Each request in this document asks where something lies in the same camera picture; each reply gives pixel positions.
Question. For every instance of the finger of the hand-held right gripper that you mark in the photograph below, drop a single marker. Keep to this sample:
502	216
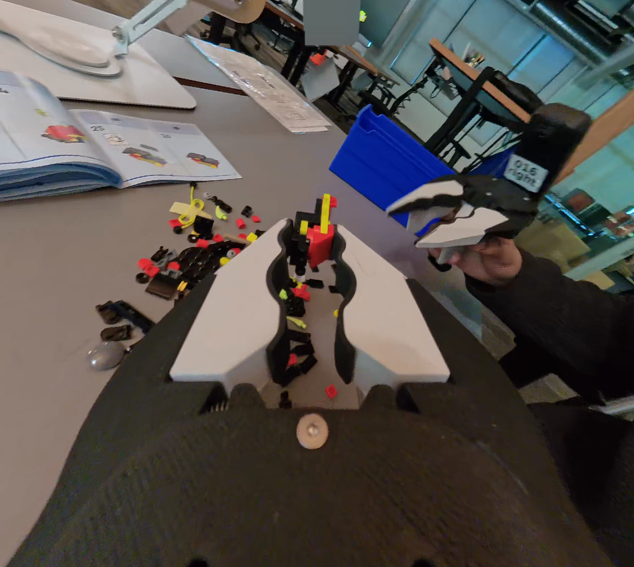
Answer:
465	230
431	195

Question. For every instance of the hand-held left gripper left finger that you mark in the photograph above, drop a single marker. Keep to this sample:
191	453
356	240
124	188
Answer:
233	319

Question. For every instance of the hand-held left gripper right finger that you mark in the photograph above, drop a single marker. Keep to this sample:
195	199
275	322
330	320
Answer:
391	329

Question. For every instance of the red black lego assembly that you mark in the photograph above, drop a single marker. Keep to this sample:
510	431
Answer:
319	242

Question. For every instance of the person's right forearm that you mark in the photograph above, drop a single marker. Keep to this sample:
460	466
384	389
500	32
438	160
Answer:
569	319

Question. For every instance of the scattered loose lego pieces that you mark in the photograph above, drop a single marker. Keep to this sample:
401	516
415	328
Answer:
198	262

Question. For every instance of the lego instruction booklet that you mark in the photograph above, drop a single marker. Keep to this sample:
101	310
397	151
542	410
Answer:
148	146

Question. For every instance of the person's right hand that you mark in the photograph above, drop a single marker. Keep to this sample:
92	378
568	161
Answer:
490	260

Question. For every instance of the brown wooden board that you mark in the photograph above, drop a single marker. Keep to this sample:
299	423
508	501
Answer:
599	136

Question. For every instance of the blue plastic bin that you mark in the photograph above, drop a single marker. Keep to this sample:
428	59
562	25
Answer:
376	156

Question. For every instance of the wooden desk black legs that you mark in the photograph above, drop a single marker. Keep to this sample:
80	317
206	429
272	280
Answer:
475	76
346	57

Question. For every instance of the black office chair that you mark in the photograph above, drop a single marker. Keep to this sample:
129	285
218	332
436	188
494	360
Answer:
386	96

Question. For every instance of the white card with red clip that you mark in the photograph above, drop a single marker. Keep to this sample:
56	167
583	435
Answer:
319	81

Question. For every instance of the clear plastic bag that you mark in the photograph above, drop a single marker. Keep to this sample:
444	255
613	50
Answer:
267	86

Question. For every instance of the white metal stand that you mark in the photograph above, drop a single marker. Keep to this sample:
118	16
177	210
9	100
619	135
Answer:
148	81

